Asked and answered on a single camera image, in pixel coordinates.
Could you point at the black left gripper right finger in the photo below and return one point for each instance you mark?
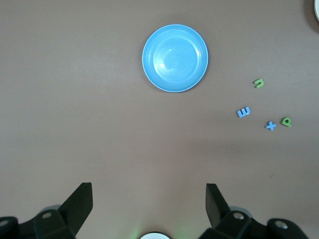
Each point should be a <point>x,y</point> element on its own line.
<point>224,216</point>

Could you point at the blue lowercase letter m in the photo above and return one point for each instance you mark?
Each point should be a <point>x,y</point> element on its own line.
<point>243,112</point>

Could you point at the blue lowercase letter x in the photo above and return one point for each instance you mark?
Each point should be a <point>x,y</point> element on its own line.
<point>270,126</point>

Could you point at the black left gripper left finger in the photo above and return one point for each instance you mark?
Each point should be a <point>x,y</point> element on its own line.
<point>72,211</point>

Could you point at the green lowercase letter n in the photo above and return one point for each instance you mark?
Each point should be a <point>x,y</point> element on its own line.
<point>259,84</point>

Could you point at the green lowercase letter p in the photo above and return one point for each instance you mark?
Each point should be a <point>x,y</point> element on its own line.
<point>284,122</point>

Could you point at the beige plate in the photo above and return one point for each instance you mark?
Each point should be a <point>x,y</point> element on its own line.
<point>317,10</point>

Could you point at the blue plate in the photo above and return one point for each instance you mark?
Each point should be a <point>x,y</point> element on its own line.
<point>174,58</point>

